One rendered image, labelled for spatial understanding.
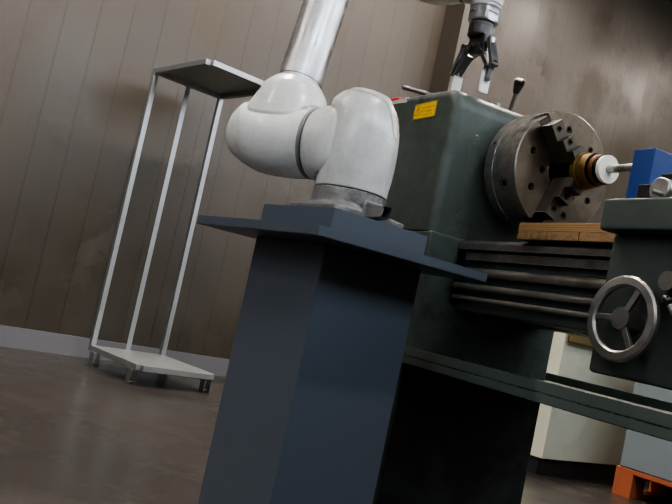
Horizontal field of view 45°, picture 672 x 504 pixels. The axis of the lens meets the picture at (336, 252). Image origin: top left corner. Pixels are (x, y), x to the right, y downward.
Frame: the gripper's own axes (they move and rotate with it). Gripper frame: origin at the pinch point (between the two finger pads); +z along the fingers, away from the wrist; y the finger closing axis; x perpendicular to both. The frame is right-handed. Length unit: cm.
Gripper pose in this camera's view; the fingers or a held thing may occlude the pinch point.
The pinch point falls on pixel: (468, 92)
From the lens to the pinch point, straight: 240.5
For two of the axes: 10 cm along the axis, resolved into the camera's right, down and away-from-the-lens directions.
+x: 8.6, 2.2, 4.6
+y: 4.6, 0.4, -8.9
